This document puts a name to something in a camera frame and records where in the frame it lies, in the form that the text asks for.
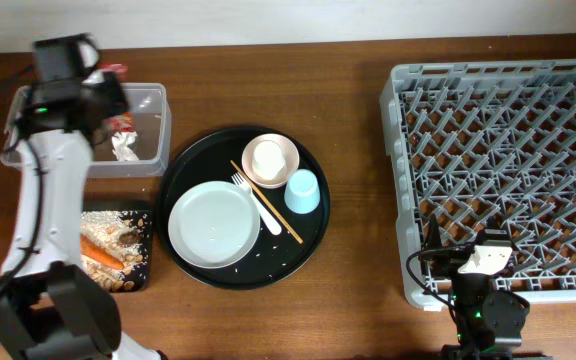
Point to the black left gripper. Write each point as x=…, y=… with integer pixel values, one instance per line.
x=120, y=102

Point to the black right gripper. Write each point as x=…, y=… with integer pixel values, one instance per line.
x=450, y=260

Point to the red snack wrapper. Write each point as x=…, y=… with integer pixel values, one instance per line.
x=123, y=122

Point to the white tissue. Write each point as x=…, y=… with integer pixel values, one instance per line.
x=121, y=143

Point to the orange carrot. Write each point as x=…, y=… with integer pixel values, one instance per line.
x=91, y=250

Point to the dark brown food lump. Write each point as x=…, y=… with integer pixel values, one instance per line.
x=128, y=239

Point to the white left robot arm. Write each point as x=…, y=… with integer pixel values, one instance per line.
x=49, y=307

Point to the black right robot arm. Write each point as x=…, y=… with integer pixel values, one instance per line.
x=488, y=321

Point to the grey dishwasher rack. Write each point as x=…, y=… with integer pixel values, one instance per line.
x=468, y=141

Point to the black rectangular waste tray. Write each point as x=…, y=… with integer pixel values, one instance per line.
x=117, y=238

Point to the clear plastic bin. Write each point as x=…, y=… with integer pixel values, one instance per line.
x=143, y=130

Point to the pile of rice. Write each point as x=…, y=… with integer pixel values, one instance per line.
x=108, y=227

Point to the light blue upturned cup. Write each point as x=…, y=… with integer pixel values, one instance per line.
x=302, y=194

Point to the white plastic fork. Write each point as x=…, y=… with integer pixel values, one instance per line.
x=271, y=224

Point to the pile of almonds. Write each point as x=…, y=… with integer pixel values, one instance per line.
x=113, y=277

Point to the wooden chopstick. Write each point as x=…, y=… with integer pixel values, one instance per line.
x=269, y=206

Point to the round black tray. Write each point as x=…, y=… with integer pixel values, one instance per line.
x=272, y=258

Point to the grey round plate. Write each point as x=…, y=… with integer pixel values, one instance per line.
x=213, y=225

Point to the white upturned cup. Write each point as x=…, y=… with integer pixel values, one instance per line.
x=268, y=160

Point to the pink saucer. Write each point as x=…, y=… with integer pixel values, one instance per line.
x=291, y=155

